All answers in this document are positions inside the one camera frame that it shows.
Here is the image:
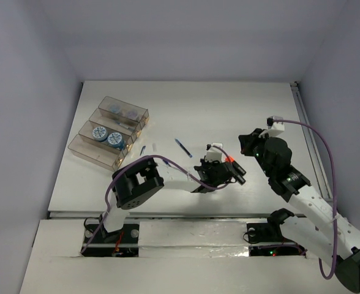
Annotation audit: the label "purple cap black highlighter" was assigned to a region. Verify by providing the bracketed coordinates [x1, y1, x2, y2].
[233, 174, 246, 185]

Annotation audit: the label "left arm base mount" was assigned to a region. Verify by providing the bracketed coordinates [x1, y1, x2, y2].
[81, 218, 140, 258]

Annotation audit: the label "blue pen upper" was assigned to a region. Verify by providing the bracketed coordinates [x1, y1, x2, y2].
[174, 138, 193, 158]

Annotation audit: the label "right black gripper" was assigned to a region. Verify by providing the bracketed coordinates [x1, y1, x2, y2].
[239, 127, 274, 178]

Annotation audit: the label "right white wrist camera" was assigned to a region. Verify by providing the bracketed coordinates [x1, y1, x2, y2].
[258, 116, 285, 138]

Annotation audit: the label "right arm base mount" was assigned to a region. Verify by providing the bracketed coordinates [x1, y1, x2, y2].
[242, 208, 307, 257]

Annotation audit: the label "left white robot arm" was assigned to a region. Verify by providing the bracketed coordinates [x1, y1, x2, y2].
[98, 156, 235, 242]

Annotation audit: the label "small blue pen cap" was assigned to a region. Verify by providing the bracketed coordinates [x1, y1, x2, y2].
[140, 145, 146, 156]

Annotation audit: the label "orange cap black highlighter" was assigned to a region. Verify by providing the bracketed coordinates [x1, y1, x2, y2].
[225, 156, 246, 176]

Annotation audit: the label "aluminium rail right edge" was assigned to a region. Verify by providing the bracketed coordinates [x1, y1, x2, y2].
[290, 82, 332, 200]

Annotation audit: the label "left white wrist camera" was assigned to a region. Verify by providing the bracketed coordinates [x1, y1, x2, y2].
[204, 143, 223, 162]

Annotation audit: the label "blue white tape roll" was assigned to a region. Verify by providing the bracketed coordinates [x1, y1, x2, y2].
[92, 126, 108, 142]
[107, 132, 125, 150]

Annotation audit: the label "clear jar blue pins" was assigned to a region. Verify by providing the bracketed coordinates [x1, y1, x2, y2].
[109, 104, 122, 113]

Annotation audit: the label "white foam front block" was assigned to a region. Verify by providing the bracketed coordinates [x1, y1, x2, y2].
[138, 220, 249, 258]

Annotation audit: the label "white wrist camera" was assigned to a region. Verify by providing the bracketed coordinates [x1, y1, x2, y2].
[258, 116, 285, 138]
[204, 143, 223, 162]

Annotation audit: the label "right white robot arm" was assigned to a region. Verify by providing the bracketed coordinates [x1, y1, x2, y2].
[239, 129, 360, 293]

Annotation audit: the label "clear compartment organizer tray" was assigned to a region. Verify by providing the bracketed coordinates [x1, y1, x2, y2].
[68, 96, 149, 172]

